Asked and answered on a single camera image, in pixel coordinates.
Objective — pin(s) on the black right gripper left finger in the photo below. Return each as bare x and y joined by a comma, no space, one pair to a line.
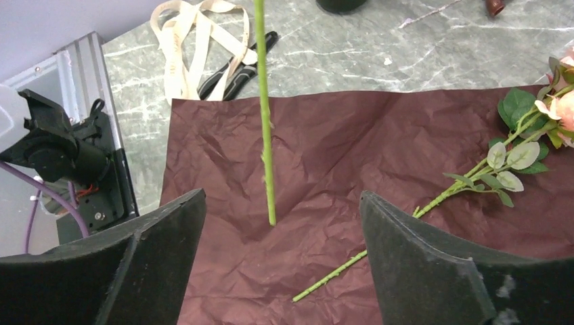
132,273

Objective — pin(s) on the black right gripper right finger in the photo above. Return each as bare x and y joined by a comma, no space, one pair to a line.
423,275

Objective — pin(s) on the dark red wrapping paper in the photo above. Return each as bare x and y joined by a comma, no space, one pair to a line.
328,148

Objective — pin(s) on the red flower bouquet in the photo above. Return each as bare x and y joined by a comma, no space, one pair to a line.
528,117

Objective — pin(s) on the light pink flower stem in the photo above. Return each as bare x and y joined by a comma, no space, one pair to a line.
264,110

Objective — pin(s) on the beige ribbon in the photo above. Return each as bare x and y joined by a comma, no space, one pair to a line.
172,21

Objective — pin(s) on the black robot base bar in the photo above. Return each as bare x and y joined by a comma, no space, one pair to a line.
59,181

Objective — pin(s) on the black cone vase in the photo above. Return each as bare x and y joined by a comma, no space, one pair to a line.
340,6

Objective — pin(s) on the black pruning shears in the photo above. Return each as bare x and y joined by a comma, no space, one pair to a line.
238,79

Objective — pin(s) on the brown small figurine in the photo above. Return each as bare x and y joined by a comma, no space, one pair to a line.
494,7

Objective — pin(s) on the aluminium frame rail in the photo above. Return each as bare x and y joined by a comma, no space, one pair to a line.
74,77

